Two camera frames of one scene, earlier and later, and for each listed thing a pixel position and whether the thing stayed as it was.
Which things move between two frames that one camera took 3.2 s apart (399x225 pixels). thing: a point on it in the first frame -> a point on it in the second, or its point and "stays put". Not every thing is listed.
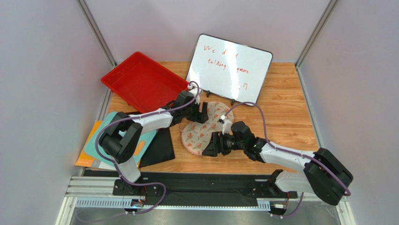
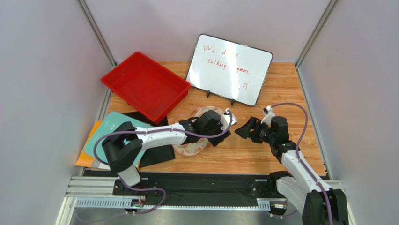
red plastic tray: (144, 83) stays put
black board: (160, 149) stays put
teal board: (91, 147) stays put
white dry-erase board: (232, 70) stays put
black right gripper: (220, 142) -> (254, 130)
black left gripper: (201, 117) -> (216, 141)
